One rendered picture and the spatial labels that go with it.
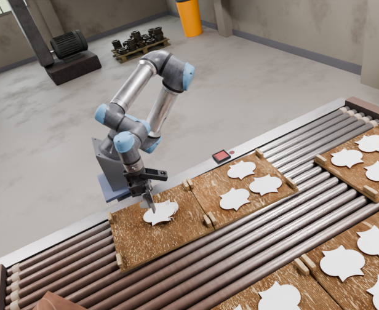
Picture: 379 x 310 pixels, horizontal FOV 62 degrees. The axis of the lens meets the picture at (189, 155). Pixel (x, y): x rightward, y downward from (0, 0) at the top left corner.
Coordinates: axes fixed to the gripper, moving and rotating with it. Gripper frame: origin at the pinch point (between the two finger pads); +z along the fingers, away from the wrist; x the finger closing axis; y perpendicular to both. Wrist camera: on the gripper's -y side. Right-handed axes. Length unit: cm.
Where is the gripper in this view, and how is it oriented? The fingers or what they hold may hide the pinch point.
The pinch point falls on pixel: (154, 201)
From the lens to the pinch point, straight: 140.0
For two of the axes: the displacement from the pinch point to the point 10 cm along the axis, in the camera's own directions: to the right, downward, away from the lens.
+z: 2.2, 7.9, 5.8
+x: 1.9, 5.5, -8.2
